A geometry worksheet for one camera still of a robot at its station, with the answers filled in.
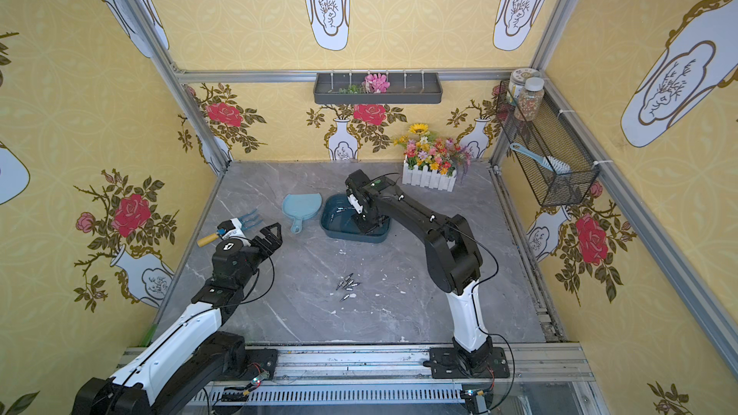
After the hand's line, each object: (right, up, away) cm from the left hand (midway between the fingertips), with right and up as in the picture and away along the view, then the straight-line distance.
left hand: (261, 230), depth 84 cm
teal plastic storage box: (+20, 0, +19) cm, 28 cm away
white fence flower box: (+54, +21, +16) cm, 60 cm away
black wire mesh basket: (+85, +25, +1) cm, 89 cm away
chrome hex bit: (+27, -17, +3) cm, 33 cm away
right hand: (+34, +2, +9) cm, 35 cm away
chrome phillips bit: (+24, -16, +3) cm, 30 cm away
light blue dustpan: (+6, +6, +21) cm, 23 cm away
